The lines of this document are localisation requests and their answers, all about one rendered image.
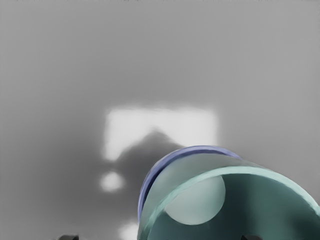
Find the teal cup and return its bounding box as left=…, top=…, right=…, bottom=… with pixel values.
left=136, top=153, right=320, bottom=240

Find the blue cup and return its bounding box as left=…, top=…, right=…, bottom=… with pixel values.
left=137, top=145, right=243, bottom=222

